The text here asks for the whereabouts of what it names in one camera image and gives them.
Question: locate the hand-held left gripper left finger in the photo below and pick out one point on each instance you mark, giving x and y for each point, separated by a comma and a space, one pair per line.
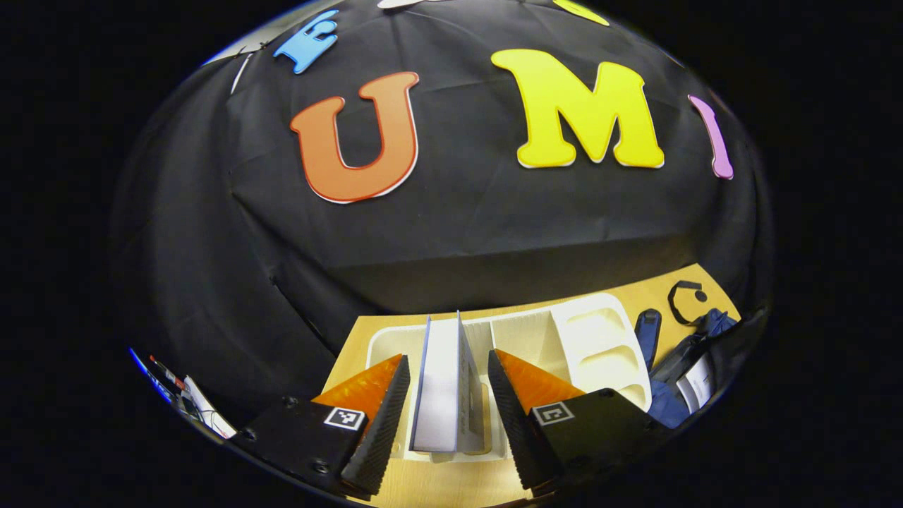
384, 430

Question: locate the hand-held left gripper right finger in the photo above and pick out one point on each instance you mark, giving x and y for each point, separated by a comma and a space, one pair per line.
515, 430

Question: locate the blue-grey book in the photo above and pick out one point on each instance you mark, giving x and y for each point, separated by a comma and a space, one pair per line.
441, 395

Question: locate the white plastic bookshelf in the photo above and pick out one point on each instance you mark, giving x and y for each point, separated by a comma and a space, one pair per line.
592, 346

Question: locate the blue schoolbag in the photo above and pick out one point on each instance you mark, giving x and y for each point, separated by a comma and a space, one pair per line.
667, 413

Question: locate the black backdrop cloth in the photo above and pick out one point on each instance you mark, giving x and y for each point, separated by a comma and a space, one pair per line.
458, 233

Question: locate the computer monitor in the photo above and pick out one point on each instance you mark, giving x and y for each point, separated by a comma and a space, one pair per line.
141, 361

